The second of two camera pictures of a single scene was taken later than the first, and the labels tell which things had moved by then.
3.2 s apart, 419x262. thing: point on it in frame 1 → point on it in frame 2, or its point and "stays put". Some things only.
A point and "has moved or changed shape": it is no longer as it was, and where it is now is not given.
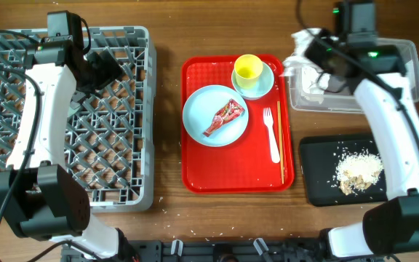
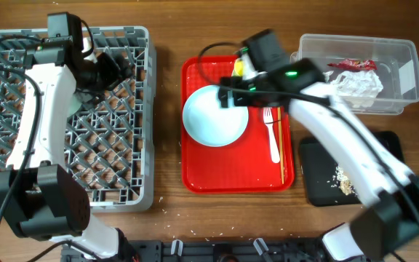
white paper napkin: x=313 y=78 has moved or changed shape
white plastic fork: x=274 y=146 stays put
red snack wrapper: x=231 y=110 has moved or changed shape
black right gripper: x=311 y=52 → x=237 y=84
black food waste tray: x=342 y=169 stays put
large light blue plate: x=216 y=116 stays put
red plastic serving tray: x=244 y=166 stays put
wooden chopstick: x=281 y=138 stays put
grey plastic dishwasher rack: x=110 y=132 stays put
